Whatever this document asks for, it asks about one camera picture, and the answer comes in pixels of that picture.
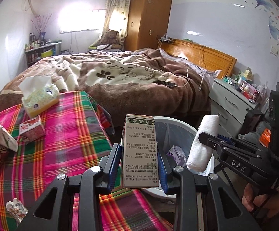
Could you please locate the purple white medicine box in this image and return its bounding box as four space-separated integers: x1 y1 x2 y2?
167 146 187 167

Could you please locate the white towel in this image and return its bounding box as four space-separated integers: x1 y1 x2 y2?
186 115 219 172

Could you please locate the white green text box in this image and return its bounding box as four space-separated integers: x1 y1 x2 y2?
121 114 159 189

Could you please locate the white round trash bin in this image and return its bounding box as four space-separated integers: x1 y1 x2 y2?
141 116 215 201

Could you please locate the person's right hand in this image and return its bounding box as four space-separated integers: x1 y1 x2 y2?
242 184 279 218

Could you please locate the pink plaid blanket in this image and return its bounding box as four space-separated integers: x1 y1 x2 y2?
0 91 168 230

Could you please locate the white bedside drawer cabinet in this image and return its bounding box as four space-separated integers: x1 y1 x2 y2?
209 78 259 137

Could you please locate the pink white small carton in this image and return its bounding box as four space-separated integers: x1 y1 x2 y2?
19 116 45 143

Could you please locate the crumpled patterned wrapper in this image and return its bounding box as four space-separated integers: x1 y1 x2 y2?
6 198 28 225

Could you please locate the brown paw print blanket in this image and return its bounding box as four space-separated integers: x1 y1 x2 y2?
0 49 219 127

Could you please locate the black phone on bed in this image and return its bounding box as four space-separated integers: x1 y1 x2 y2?
155 80 176 88

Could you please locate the yellow tissue pack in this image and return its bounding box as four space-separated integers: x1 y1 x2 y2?
19 76 59 118

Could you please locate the crumpled white green tissue packet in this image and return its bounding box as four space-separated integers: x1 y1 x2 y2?
0 124 18 152

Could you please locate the wooden headboard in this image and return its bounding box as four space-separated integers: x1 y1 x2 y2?
161 39 237 79

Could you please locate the brown teddy bear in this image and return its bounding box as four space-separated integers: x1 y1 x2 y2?
99 30 122 50

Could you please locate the cluttered grey shelf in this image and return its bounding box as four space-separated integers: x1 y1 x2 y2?
25 39 62 67

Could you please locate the floral curtain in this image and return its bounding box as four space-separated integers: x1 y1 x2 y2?
102 0 131 42

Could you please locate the vase with twigs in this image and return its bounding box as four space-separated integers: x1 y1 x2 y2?
31 13 52 42

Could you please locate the wooden wardrobe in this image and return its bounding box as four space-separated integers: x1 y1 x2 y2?
124 0 172 51

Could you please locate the white charging cable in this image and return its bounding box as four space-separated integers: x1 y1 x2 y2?
175 45 209 92

